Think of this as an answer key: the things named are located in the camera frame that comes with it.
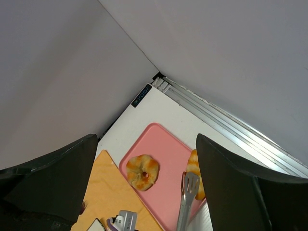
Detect twisted glazed bun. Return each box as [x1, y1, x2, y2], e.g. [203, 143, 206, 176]
[126, 154, 159, 191]

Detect black logo sticker right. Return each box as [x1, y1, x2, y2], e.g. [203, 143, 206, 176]
[131, 84, 152, 108]

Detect aluminium table rail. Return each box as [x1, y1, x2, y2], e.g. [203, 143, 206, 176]
[152, 73, 308, 178]

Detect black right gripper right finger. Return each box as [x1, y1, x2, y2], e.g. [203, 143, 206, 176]
[196, 134, 308, 231]

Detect metal fork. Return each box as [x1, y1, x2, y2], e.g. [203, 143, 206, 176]
[79, 201, 87, 215]

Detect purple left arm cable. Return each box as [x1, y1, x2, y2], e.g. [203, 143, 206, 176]
[105, 217, 118, 231]

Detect white square plate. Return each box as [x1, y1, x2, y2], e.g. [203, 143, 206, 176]
[87, 218, 106, 231]

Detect striped croissant roll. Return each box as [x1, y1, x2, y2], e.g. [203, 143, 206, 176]
[186, 149, 205, 201]

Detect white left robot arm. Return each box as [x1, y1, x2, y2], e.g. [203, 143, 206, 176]
[107, 172, 201, 231]

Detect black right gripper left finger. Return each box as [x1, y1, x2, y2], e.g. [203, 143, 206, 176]
[0, 134, 98, 231]

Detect orange placemat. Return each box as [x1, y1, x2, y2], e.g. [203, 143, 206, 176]
[71, 150, 161, 231]

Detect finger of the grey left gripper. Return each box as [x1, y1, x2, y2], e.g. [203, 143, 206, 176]
[177, 172, 200, 231]

